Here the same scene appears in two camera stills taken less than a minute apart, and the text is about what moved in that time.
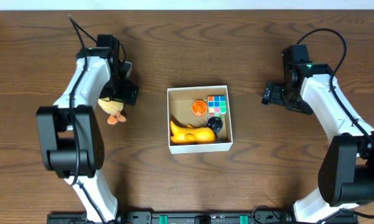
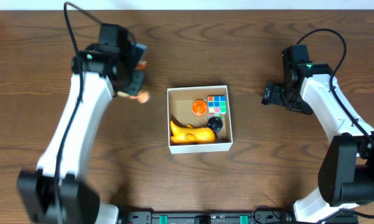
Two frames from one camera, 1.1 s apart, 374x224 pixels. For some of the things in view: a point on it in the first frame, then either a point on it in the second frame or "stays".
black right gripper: [272, 94] stays
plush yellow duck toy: [112, 107] -> [142, 97]
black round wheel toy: [215, 123] stays
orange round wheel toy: [199, 107] stays
